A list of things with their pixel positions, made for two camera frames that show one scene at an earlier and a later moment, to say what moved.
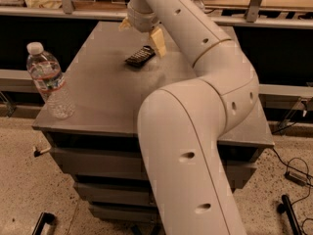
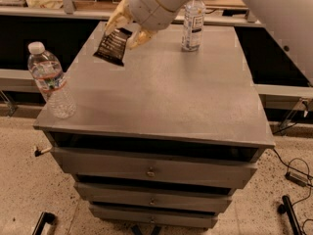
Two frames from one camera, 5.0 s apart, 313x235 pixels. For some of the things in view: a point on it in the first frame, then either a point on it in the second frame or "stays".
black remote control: x=140 y=58 to x=112 y=47
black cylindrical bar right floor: x=287 y=207 stays
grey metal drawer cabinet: x=99 y=148 stays
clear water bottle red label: x=47 y=73 stays
